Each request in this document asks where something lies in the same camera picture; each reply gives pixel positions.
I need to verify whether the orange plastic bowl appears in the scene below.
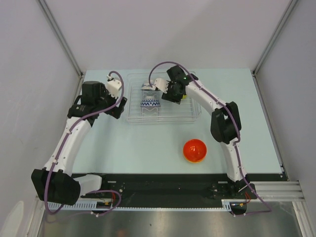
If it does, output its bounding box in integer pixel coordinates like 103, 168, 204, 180
183, 139, 207, 160

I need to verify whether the purple cable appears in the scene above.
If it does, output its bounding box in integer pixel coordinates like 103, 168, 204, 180
148, 61, 273, 218
43, 71, 129, 224

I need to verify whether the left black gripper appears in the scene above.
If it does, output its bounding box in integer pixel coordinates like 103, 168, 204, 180
95, 83, 126, 119

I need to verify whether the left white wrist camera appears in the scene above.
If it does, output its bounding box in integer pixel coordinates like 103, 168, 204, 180
106, 75, 122, 99

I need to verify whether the clear plastic dish rack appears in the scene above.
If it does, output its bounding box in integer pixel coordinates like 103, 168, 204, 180
126, 73, 201, 124

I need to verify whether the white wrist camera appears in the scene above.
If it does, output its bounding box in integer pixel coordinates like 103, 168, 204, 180
154, 78, 169, 94
106, 75, 122, 99

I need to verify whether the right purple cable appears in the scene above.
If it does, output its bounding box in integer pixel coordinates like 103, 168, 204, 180
148, 61, 273, 218

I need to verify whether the blue floral white bowl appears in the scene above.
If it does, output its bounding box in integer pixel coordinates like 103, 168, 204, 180
141, 81, 158, 91

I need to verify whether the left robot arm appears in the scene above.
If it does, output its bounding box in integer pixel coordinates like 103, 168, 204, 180
31, 78, 127, 205

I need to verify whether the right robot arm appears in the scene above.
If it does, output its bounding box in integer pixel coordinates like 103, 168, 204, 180
161, 64, 249, 198

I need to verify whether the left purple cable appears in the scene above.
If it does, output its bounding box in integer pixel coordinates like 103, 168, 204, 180
43, 71, 129, 224

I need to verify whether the white slotted cable duct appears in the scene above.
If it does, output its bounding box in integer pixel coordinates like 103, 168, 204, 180
44, 199, 234, 212

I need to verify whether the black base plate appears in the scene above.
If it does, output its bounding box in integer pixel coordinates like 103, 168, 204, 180
74, 173, 258, 208

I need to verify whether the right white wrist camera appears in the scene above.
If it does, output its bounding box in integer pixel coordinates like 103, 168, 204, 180
154, 78, 169, 94

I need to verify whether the orange blue patterned bowl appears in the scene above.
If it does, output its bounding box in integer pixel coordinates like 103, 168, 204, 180
140, 98, 161, 108

